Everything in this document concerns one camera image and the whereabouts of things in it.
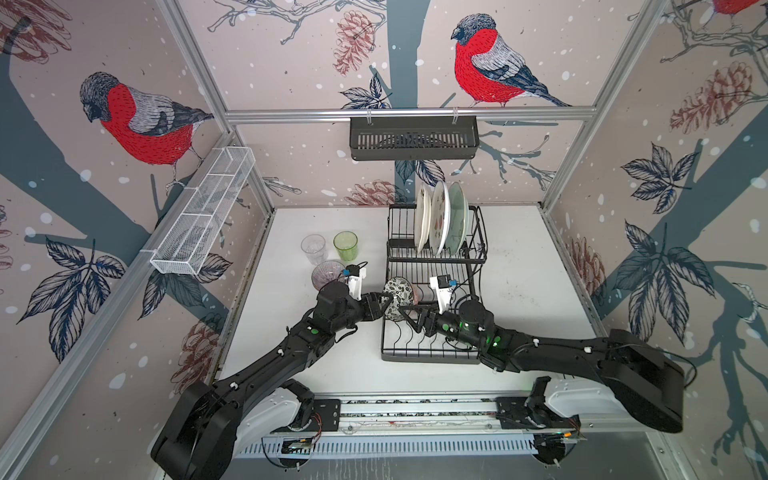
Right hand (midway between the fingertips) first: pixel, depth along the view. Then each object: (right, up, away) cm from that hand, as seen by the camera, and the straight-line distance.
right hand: (402, 312), depth 75 cm
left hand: (-4, +3, +3) cm, 5 cm away
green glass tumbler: (-19, +17, +26) cm, 36 cm away
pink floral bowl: (0, +3, +5) cm, 5 cm away
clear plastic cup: (-30, +15, +29) cm, 45 cm away
